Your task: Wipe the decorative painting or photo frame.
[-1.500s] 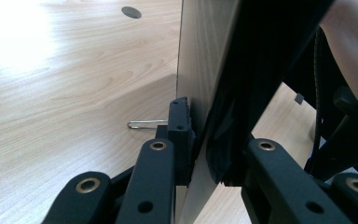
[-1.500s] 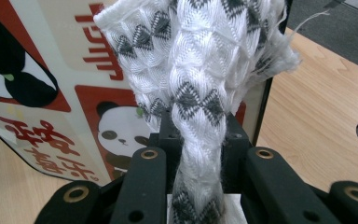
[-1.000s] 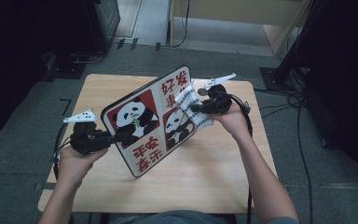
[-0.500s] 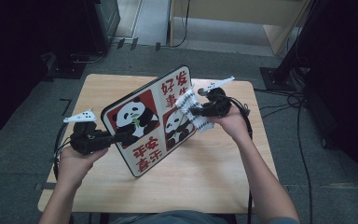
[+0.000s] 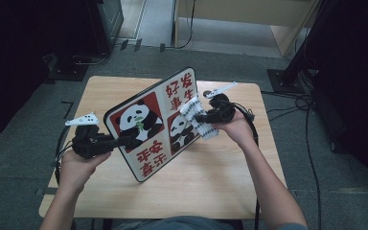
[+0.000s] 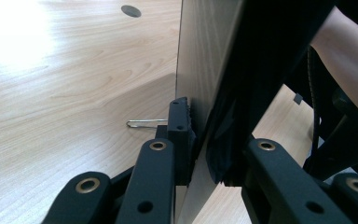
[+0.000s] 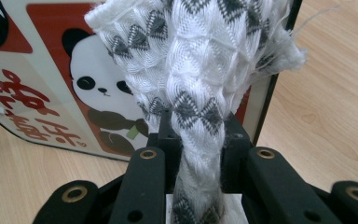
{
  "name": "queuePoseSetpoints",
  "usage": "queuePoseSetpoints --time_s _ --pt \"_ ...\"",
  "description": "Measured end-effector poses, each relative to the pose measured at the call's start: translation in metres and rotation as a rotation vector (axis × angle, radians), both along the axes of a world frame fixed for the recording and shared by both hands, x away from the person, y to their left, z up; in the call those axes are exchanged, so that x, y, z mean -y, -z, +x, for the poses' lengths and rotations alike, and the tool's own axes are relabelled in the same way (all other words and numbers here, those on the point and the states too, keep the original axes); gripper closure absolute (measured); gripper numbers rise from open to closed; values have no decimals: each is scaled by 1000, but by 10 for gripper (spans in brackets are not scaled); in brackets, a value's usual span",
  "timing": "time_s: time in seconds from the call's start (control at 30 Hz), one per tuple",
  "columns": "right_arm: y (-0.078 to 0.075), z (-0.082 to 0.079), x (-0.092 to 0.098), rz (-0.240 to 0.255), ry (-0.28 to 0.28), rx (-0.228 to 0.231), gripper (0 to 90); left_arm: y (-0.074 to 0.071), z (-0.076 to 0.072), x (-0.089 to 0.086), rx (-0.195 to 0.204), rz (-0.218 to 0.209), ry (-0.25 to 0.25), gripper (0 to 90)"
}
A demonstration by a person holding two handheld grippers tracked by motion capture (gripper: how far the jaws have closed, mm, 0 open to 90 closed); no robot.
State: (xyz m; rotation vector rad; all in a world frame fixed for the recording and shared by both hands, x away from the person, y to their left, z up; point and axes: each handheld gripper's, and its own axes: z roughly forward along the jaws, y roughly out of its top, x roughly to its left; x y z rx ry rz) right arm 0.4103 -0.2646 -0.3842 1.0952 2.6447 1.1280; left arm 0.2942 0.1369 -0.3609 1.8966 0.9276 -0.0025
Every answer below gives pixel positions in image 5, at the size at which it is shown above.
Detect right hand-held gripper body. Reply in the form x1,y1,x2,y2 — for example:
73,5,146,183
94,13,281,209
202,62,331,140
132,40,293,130
203,80,239,126

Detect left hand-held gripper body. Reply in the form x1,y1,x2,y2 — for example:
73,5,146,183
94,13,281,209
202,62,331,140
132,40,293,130
64,110,119,160

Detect white grey diamond-pattern knit cloth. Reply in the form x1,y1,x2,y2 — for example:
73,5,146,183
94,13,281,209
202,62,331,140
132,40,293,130
179,95,220,142

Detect person's right hand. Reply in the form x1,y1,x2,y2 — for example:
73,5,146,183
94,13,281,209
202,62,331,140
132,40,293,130
212,110,258,150

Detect person's left hand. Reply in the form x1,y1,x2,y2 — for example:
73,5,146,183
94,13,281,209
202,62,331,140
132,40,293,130
58,148,112,195

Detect black metal stand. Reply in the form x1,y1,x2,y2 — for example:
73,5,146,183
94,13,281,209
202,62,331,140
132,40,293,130
265,0,330,95

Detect black flat stand base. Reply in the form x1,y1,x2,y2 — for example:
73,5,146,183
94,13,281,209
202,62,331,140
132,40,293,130
48,53,91,82

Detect person's blue-grey clothing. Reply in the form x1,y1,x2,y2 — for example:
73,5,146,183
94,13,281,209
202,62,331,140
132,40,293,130
114,215,238,230

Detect light wooden cabinet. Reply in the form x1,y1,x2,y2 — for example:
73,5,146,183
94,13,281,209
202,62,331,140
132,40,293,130
172,0,321,58

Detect black equipment cabinet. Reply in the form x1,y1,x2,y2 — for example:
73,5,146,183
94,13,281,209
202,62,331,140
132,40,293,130
84,0,125,56

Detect left hand-held gripper black cable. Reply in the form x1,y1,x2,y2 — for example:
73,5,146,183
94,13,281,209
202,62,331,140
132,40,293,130
53,125,75,186

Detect hand-held gripper black cable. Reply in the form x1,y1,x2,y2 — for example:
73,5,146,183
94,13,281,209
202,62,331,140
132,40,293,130
228,100,262,230
53,125,75,186

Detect right hand-held gripper black cable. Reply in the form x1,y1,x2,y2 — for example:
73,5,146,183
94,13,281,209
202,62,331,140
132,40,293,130
228,100,262,230

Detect black floor cables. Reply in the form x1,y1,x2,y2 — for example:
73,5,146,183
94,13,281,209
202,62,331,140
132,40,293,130
261,90,324,230

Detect black hanging cable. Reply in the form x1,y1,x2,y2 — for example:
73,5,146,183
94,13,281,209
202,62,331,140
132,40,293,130
163,0,197,51

